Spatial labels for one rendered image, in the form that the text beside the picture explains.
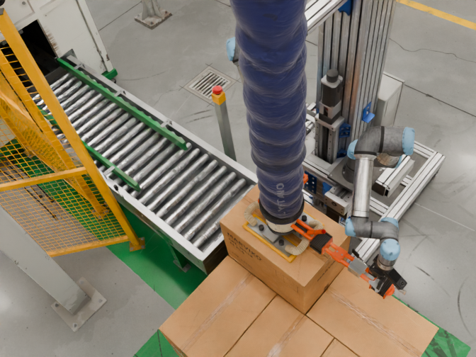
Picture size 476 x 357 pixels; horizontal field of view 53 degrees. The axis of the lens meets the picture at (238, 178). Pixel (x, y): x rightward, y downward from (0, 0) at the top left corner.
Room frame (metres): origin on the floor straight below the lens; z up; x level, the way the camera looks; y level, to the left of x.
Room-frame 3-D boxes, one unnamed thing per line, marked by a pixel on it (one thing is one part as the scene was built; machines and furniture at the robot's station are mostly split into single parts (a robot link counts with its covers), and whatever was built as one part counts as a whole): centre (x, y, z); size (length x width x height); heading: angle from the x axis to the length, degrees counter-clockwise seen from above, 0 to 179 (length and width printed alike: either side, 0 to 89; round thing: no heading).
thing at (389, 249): (0.82, -0.56, 1.37); 0.09 x 0.08 x 0.11; 161
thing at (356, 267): (0.90, -0.48, 1.07); 0.07 x 0.07 x 0.04; 38
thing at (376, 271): (0.82, -0.55, 1.21); 0.09 x 0.08 x 0.12; 38
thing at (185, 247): (2.25, 1.04, 0.50); 2.31 x 0.05 x 0.19; 40
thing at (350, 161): (1.46, -0.65, 1.20); 0.13 x 0.12 x 0.14; 71
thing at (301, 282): (1.27, -0.20, 0.74); 0.60 x 0.40 x 0.40; 38
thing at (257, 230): (1.21, -0.12, 0.97); 0.34 x 0.10 x 0.05; 38
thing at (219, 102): (2.32, 0.03, 0.50); 0.07 x 0.07 x 1.00; 40
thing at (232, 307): (0.84, -0.15, 0.34); 1.20 x 1.00 x 0.40; 40
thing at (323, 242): (1.07, -0.35, 1.07); 0.10 x 0.08 x 0.06; 128
